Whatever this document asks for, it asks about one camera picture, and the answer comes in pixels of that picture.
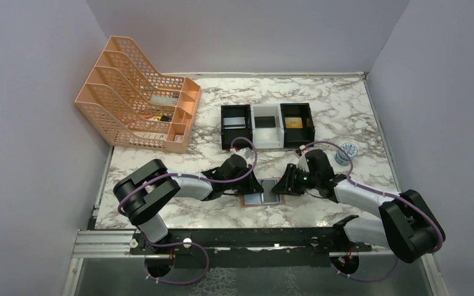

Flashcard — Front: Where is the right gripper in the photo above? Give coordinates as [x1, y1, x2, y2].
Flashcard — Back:
[272, 163, 319, 196]

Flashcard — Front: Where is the tan leather card holder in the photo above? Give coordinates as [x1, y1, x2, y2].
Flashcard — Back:
[238, 178, 286, 207]

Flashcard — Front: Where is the black card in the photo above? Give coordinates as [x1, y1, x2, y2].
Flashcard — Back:
[254, 116, 277, 128]

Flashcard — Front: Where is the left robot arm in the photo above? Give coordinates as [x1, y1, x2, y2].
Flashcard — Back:
[113, 154, 264, 253]

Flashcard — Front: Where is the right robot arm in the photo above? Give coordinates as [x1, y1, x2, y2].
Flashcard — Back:
[272, 149, 446, 263]

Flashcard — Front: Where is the silver card in bin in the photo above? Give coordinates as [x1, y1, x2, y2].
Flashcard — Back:
[223, 117, 246, 129]

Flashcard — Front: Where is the gold card in bin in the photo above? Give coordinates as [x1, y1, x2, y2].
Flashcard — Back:
[285, 117, 304, 129]

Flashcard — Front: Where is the white middle bin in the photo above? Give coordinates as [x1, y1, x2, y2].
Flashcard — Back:
[251, 104, 284, 149]

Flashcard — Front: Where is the right black bin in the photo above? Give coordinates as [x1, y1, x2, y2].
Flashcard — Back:
[280, 103, 315, 149]

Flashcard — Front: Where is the black bin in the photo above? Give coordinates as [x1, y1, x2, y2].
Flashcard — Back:
[220, 104, 252, 150]
[280, 103, 315, 149]

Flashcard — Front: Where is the small blue white jar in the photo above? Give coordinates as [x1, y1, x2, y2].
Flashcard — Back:
[335, 142, 358, 166]

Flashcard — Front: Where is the left black bin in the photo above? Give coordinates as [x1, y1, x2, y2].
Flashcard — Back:
[220, 104, 252, 150]

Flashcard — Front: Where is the orange plastic file organizer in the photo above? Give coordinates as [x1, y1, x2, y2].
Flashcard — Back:
[75, 36, 201, 154]

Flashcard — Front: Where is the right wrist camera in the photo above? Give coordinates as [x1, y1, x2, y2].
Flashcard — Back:
[295, 145, 309, 172]

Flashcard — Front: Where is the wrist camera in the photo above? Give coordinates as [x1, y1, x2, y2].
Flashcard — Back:
[295, 145, 309, 172]
[230, 147, 252, 158]

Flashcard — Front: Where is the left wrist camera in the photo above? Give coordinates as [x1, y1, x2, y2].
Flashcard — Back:
[230, 147, 252, 158]

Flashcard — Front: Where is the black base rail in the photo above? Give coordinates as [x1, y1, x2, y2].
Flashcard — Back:
[73, 226, 434, 271]

